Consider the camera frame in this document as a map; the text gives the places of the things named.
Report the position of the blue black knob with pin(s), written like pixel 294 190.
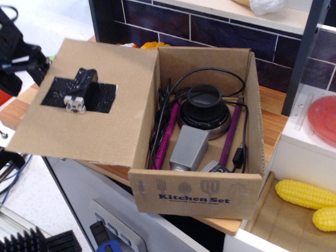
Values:
pixel 104 242

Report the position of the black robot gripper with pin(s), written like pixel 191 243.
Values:
pixel 16 55

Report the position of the yellow toy corn upper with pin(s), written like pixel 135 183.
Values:
pixel 305 195

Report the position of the black taped handle block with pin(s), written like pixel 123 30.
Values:
pixel 81 94

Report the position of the black 3D mouse puck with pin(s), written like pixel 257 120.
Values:
pixel 205 109

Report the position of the black heatsink bottom left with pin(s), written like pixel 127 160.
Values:
pixel 34 240

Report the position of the yellow toy corn lower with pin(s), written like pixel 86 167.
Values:
pixel 324 219

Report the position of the wooden drawer tray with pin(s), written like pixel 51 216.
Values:
pixel 287 225

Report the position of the salmon sushi toy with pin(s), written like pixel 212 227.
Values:
pixel 131 45

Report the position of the yellow toy corn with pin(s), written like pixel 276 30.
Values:
pixel 305 195
pixel 324 219

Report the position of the dark grey shelf post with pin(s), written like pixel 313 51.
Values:
pixel 316 17

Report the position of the grey metal rectangular block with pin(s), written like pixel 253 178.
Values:
pixel 189 150

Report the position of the orange toy pumpkin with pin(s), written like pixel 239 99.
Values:
pixel 154 45

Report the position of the small dark label box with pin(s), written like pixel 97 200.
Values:
pixel 213 166

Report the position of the red plastic plate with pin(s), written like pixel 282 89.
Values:
pixel 321 117

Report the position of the grey oven control panel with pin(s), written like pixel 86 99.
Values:
pixel 130 240

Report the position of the purple pen right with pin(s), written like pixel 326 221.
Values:
pixel 231 131

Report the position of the magenta pen left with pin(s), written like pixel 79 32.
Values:
pixel 161 152

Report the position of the white toy cauliflower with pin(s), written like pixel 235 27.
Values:
pixel 261 7

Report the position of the red box at left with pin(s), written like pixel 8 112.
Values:
pixel 4 97

